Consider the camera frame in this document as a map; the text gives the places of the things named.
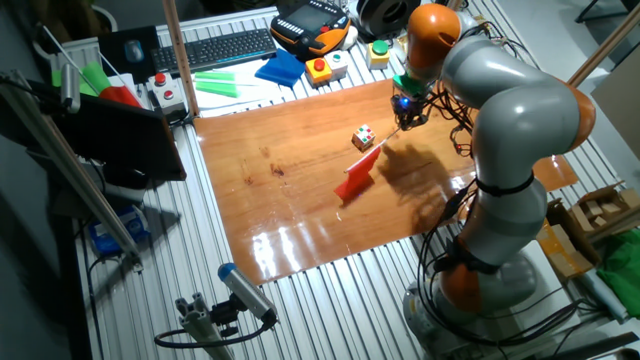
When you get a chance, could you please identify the black orange teach pendant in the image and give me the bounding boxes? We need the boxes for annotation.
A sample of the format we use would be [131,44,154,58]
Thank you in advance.
[269,0,352,59]

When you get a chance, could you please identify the yellow box green button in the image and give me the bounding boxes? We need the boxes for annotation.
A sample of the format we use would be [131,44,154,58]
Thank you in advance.
[366,39,392,70]

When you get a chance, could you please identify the green flange adapter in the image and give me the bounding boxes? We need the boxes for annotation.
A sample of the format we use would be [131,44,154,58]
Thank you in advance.
[392,72,426,98]

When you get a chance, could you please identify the black metal bar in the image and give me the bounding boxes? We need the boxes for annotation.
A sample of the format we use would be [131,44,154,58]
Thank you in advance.
[539,332,639,360]

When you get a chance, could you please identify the green red folded flag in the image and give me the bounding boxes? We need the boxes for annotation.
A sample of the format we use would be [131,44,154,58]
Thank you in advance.
[79,60,144,109]

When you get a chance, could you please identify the orange box red button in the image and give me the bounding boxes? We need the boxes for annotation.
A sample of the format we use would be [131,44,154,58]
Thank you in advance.
[304,57,334,86]

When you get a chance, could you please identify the blue packet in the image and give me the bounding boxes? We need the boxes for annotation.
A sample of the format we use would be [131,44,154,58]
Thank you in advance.
[88,203,151,257]

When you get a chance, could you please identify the grey computer mouse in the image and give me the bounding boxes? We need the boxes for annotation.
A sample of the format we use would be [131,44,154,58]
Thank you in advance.
[123,39,145,64]

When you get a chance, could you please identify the black filament spool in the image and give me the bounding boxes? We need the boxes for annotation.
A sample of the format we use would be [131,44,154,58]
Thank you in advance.
[355,0,422,37]

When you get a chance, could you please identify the wooden post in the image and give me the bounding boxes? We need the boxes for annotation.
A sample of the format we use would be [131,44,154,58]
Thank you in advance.
[160,0,200,117]
[567,2,640,89]

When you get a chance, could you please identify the glossy wooden board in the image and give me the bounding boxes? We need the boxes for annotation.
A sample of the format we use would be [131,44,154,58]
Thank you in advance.
[193,77,580,286]

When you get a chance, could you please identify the blue flag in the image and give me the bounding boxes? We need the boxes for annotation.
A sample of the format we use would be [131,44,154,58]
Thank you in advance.
[254,48,306,89]

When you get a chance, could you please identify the green paper flag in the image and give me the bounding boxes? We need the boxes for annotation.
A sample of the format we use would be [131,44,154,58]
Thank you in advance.
[194,80,242,99]
[193,71,237,83]

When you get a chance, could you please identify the aluminium profile stub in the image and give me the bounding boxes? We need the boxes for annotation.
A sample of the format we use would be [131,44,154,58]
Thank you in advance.
[174,292,236,360]

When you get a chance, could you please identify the black keyboard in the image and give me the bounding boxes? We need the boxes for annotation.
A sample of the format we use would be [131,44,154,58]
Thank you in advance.
[149,28,278,75]

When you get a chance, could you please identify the light green flag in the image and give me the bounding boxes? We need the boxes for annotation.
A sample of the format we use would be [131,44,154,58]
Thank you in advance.
[51,67,99,99]

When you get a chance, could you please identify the black mouse pad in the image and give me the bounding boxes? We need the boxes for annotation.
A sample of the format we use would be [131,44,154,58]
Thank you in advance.
[97,25,162,84]

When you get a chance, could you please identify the white box green button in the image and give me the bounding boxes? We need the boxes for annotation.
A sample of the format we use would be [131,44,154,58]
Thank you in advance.
[323,49,349,81]

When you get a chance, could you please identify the silver camera blue end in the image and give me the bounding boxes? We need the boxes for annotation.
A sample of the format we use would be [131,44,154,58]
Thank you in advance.
[217,262,279,326]

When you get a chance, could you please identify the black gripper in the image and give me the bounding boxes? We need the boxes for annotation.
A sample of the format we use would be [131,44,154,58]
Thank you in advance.
[391,92,431,131]

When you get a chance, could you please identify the white plastic tube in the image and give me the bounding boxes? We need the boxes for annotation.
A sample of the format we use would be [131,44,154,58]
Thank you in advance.
[579,269,629,324]

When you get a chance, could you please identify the black monitor panel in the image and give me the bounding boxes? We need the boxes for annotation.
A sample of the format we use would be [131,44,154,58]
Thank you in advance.
[29,79,187,182]

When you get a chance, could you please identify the long aluminium bar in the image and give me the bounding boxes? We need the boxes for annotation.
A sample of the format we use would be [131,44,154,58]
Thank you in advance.
[0,69,144,271]

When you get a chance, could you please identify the yellow taped cardboard box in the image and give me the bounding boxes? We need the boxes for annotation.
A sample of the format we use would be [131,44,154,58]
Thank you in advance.
[534,222,596,280]

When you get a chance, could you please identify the open cardboard box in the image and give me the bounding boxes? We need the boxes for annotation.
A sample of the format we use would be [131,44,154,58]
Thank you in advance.
[569,182,640,236]

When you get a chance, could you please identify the white paper sheet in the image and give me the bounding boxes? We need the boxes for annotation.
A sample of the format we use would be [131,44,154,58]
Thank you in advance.
[192,58,301,119]

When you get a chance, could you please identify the grey box two red buttons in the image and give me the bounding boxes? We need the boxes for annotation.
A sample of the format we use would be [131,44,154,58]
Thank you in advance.
[147,72,187,116]

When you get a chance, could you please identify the red paper flag white stick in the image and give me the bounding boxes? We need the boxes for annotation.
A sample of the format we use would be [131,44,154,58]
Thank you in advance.
[333,127,402,204]

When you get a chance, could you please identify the green cloth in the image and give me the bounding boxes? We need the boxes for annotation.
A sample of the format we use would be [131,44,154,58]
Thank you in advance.
[596,234,640,319]

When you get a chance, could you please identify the white multicolour puzzle cube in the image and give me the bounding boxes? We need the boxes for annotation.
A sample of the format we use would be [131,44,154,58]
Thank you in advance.
[351,124,377,153]

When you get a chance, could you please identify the black camera cable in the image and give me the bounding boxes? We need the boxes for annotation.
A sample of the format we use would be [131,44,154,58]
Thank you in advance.
[153,319,274,350]

